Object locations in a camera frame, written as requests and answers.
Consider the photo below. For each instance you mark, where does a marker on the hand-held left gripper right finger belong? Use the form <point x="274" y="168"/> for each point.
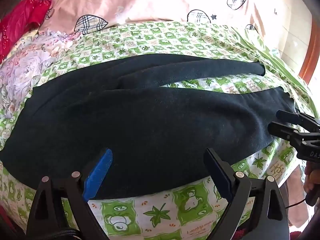
<point x="220" y="173"/>

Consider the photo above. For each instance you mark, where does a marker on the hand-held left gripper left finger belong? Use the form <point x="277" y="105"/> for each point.
<point x="98" y="172"/>

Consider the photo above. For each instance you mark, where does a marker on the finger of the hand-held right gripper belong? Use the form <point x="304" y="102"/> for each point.
<point x="281" y="128"/>
<point x="290" y="115"/>

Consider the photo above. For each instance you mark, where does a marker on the black pants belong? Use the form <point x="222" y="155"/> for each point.
<point x="150" y="120"/>

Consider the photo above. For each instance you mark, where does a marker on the person's right hand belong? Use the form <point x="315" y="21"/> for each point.
<point x="310" y="178"/>

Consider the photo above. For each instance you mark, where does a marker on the pale pink cloth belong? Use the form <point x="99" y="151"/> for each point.
<point x="293" y="187"/>

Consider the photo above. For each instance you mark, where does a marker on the green printed bed sheet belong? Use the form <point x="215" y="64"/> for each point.
<point x="155" y="215"/>

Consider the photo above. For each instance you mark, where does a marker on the purple floral cloth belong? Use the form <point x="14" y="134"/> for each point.
<point x="25" y="65"/>

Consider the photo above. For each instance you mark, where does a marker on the red sequined cloth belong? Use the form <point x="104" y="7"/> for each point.
<point x="17" y="22"/>

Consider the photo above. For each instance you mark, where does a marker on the pink heart print quilt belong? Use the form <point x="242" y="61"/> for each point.
<point x="150" y="0"/>

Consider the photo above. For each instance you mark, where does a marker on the wooden bed frame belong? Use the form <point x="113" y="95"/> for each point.
<point x="311" y="60"/>

